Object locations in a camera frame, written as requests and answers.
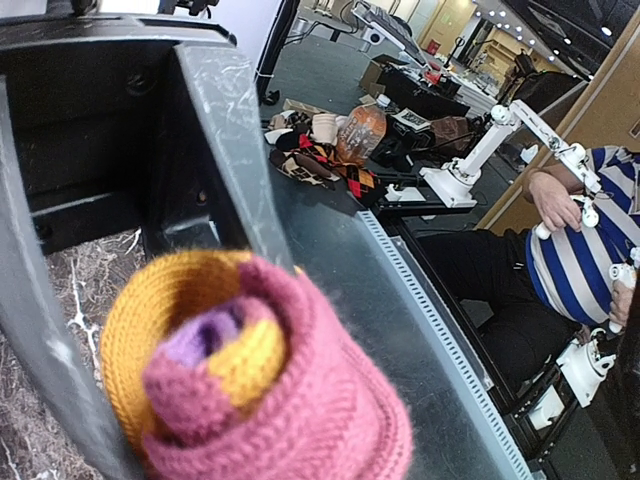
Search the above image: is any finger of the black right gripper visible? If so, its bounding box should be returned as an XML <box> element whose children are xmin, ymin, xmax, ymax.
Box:
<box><xmin>1</xmin><ymin>95</ymin><xmax>144</xmax><ymax>479</ymax></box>

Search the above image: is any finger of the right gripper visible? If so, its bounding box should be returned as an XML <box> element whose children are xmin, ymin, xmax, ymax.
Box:
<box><xmin>142</xmin><ymin>44</ymin><xmax>294</xmax><ymax>271</ymax></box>

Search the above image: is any magenta striped sock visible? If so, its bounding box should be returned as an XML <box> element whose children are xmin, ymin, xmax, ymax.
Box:
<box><xmin>100</xmin><ymin>250</ymin><xmax>413</xmax><ymax>479</ymax></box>

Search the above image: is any argyle patterned cloth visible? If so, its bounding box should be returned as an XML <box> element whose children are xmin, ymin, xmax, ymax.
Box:
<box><xmin>269</xmin><ymin>131</ymin><xmax>388</xmax><ymax>208</ymax></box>

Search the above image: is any person in striped shirt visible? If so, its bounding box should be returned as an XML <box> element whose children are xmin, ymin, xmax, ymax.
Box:
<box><xmin>417</xmin><ymin>146</ymin><xmax>639</xmax><ymax>391</ymax></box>

